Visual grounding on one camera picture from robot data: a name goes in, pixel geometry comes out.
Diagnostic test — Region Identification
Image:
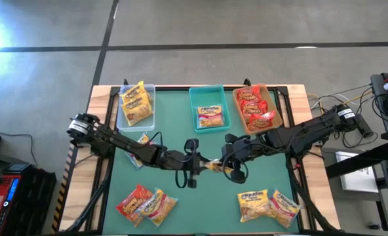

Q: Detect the black aluminium table frame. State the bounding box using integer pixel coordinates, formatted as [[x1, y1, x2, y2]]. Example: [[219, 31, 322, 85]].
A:
[[58, 77, 344, 236]]

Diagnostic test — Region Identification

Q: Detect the yellow cable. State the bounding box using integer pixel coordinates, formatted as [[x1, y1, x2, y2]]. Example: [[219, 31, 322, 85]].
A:
[[334, 90, 374, 111]]

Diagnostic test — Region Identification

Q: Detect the black crossbar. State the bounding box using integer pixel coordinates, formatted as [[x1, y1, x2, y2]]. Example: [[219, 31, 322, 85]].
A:
[[324, 142, 388, 180]]

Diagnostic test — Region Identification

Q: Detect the clear plastic bin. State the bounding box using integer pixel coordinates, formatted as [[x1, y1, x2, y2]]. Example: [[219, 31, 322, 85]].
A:
[[116, 83, 157, 133]]

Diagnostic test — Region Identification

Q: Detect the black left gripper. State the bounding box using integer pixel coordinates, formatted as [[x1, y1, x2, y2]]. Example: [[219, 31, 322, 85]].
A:
[[166, 151, 215, 176]]

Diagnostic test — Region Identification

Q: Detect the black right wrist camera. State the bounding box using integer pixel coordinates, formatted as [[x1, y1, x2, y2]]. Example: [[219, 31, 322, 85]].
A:
[[224, 132, 245, 148]]

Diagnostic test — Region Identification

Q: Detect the green table mat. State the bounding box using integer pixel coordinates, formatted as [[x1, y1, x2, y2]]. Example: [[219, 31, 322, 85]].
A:
[[102, 87, 301, 234]]

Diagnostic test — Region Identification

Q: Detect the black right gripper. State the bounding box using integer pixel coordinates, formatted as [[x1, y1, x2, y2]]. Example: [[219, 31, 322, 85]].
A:
[[218, 140, 267, 172]]

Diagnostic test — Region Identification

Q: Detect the white paper sheet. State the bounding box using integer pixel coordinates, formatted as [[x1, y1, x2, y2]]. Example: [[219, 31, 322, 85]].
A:
[[334, 151, 380, 193]]

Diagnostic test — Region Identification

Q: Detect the black side table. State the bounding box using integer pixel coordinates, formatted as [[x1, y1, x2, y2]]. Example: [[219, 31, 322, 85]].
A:
[[370, 67, 388, 155]]

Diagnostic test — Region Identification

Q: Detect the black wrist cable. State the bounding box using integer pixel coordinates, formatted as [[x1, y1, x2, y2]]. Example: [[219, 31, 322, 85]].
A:
[[220, 153, 249, 185], [144, 130, 201, 190]]

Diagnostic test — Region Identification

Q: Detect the orange plastic bin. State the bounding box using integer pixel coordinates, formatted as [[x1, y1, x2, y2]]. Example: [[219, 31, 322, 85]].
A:
[[232, 83, 284, 136]]

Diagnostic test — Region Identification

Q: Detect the white cable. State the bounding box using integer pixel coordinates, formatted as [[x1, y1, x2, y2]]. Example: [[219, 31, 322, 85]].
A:
[[307, 84, 372, 111]]

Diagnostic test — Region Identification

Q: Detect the teal plastic bin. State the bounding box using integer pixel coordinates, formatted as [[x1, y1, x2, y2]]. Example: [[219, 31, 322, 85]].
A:
[[188, 84, 233, 135]]

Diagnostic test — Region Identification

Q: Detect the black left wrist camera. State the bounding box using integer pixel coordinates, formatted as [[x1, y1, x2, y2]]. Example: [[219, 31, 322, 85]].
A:
[[183, 137, 201, 156]]

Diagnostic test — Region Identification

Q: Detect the yellow creamy chicken ramen pack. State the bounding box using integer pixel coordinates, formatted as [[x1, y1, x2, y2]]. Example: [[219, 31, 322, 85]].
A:
[[237, 189, 273, 224], [204, 158, 235, 174], [119, 81, 148, 105], [121, 96, 154, 127]]

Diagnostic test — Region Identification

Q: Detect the black equipment case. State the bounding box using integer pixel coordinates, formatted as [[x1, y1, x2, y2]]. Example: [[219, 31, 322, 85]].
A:
[[2, 166, 58, 236]]

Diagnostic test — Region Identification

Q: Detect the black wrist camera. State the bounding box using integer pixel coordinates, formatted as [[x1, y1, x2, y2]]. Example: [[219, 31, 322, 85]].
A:
[[224, 132, 245, 148], [183, 137, 201, 156]]

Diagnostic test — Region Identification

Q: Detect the black floor cable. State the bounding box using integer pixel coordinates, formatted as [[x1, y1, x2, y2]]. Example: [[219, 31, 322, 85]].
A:
[[0, 106, 39, 168]]

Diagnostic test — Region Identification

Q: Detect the blue-edged beef ramen pack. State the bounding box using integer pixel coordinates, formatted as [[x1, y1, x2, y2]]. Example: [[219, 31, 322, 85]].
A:
[[135, 187, 179, 228], [268, 188, 302, 229], [195, 104, 225, 130], [124, 132, 153, 170]]

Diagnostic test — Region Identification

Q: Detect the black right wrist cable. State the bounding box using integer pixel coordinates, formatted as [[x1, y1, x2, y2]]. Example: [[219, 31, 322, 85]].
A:
[[220, 153, 249, 185]]

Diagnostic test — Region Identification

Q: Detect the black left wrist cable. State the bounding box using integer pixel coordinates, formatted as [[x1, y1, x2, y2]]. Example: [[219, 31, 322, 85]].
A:
[[144, 130, 201, 190]]

